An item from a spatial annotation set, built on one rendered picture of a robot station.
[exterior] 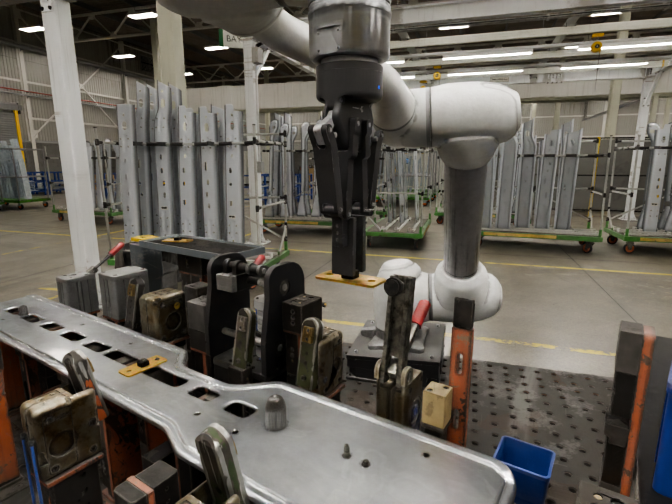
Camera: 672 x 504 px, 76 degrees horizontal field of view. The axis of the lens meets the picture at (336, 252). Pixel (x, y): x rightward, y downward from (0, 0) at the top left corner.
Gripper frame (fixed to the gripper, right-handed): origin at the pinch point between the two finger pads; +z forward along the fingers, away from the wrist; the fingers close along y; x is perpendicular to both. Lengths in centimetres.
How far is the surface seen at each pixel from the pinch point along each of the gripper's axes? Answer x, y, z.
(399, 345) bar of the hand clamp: 0.5, -14.5, 18.5
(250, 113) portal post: -486, -485, -87
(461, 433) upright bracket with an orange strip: 10.9, -14.7, 30.2
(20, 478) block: -76, 14, 58
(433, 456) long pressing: 9.7, -6.2, 29.2
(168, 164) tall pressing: -426, -281, -8
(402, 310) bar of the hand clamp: 0.4, -15.4, 13.0
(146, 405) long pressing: -33.9, 7.8, 29.0
